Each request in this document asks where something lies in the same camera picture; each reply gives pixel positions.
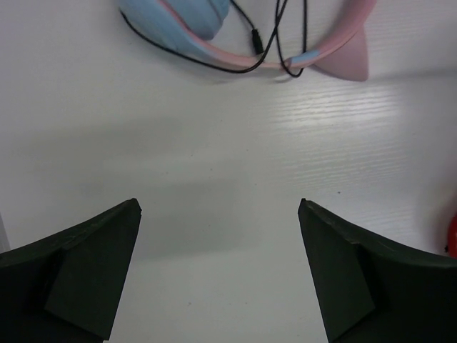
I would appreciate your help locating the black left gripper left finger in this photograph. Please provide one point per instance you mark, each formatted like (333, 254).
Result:
(67, 287)

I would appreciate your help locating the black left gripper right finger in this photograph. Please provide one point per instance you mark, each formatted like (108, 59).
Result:
(374, 289)

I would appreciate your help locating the red wireless headphones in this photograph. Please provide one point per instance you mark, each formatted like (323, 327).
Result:
(451, 245)

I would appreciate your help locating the pink blue cat-ear headphones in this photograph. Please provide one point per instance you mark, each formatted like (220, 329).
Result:
(185, 29)

